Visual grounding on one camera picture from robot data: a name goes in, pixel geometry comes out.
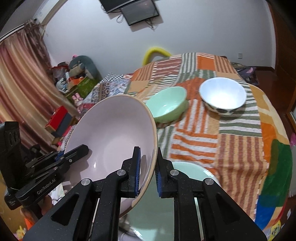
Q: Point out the pink bunny toy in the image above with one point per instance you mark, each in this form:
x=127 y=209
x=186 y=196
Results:
x=78 y=100

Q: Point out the striped patchwork tablecloth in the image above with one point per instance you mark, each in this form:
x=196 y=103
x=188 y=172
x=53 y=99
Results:
x=248 y=151

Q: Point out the green cardboard box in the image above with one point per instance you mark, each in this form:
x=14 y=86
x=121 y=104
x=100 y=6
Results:
x=83 y=88

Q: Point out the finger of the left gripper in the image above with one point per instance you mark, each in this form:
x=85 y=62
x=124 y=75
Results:
x=43 y=182
x=57 y=159

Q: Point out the patterned patchwork blanket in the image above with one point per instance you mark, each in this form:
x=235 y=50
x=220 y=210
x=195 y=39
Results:
x=111 y=85

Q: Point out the person's left hand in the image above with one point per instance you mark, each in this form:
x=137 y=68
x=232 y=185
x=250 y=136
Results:
x=46 y=205

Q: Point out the orange sleeve forearm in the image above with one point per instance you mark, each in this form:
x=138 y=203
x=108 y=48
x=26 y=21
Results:
x=28 y=216

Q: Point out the pink bowl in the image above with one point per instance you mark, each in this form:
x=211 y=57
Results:
x=111 y=129

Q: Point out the white spotted bowl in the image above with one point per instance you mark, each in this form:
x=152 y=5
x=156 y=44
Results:
x=222 y=95

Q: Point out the yellow chair back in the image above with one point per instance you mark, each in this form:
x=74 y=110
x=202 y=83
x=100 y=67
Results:
x=153 y=52

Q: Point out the wall mounted black monitor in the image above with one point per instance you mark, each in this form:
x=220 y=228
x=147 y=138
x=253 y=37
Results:
x=133 y=11

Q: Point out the brown wooden door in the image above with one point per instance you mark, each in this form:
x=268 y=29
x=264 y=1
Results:
x=285 y=59

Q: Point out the striped brown curtain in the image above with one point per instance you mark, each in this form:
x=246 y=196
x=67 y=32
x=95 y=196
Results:
x=28 y=93

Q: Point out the grey plush toy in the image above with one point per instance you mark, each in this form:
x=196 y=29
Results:
x=83 y=64

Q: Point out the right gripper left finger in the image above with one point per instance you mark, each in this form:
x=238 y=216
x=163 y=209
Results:
x=90 y=211

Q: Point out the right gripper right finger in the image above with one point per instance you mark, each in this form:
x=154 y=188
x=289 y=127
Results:
x=202 y=209

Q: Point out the mint green plate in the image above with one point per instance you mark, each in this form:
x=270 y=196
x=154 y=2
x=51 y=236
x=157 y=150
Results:
x=153 y=218

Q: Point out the mint green bowl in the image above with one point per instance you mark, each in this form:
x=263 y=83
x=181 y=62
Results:
x=168 y=104

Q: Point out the red and blue box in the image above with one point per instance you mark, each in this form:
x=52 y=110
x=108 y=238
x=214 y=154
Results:
x=59 y=122

